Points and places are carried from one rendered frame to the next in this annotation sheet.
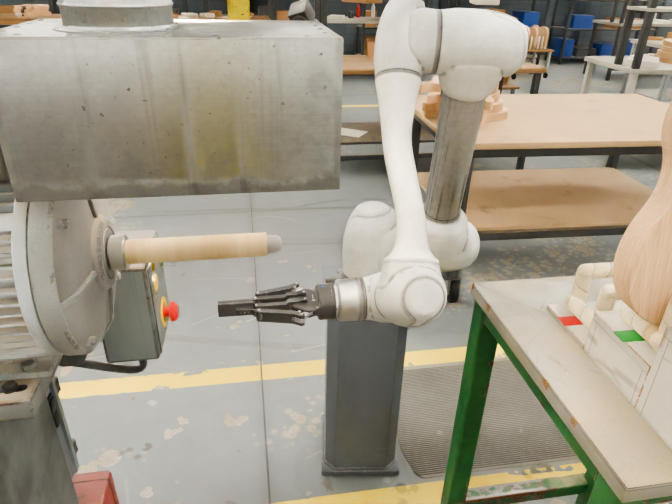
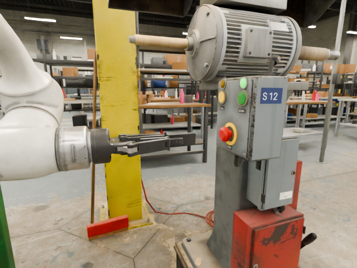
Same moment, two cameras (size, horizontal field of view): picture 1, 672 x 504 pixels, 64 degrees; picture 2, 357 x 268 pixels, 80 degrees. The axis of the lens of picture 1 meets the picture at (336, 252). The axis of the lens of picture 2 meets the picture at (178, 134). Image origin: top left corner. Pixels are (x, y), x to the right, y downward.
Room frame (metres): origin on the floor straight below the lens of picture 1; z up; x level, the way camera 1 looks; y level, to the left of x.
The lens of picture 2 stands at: (1.39, 0.11, 1.09)
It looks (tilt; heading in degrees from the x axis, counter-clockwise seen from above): 12 degrees down; 170
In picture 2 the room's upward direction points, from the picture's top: straight up
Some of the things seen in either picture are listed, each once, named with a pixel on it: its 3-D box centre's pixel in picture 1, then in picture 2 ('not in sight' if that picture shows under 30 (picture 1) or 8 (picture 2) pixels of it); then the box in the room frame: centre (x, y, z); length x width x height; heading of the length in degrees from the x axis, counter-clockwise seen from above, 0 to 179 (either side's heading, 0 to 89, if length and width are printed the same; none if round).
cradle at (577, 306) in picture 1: (583, 312); not in sight; (0.93, -0.52, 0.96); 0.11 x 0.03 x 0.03; 10
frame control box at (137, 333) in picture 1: (95, 317); (260, 124); (0.83, 0.45, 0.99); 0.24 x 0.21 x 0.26; 100
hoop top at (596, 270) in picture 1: (622, 269); not in sight; (0.98, -0.60, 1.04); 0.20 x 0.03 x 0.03; 99
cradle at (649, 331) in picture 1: (644, 326); not in sight; (0.77, -0.54, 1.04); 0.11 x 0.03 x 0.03; 10
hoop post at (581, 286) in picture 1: (580, 290); not in sight; (0.97, -0.52, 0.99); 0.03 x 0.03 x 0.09
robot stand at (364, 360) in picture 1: (361, 372); not in sight; (1.44, -0.10, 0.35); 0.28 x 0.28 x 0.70; 2
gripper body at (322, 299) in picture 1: (312, 302); (113, 144); (0.93, 0.05, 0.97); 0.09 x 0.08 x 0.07; 100
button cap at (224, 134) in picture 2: (167, 311); (227, 134); (0.88, 0.33, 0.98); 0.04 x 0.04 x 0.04; 10
